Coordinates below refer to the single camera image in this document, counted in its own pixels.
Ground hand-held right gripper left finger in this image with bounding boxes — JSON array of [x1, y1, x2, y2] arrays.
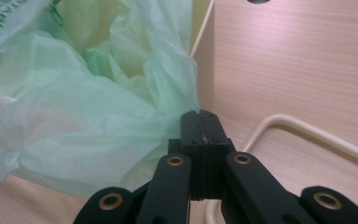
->
[[167, 110, 205, 201]]

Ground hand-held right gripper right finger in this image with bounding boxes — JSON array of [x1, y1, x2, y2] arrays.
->
[[202, 108, 236, 201]]

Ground cream bin rim frame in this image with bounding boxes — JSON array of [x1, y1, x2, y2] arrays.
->
[[204, 113, 358, 224]]

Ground green plastic bag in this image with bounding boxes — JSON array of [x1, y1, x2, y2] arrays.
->
[[0, 0, 200, 198]]

